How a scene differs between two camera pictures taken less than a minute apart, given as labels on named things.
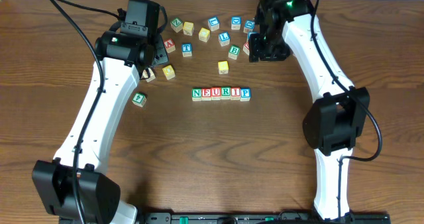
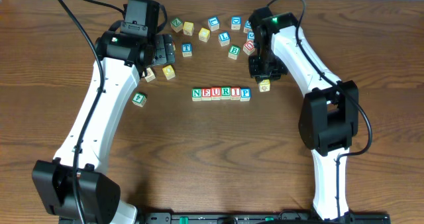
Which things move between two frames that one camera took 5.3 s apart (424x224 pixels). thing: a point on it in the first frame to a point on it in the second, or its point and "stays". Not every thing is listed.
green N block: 197,94 stays
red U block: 216,93 stays
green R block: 225,93 stays
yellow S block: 223,67 to 264,85
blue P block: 245,94 stays
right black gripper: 255,47 to 267,70
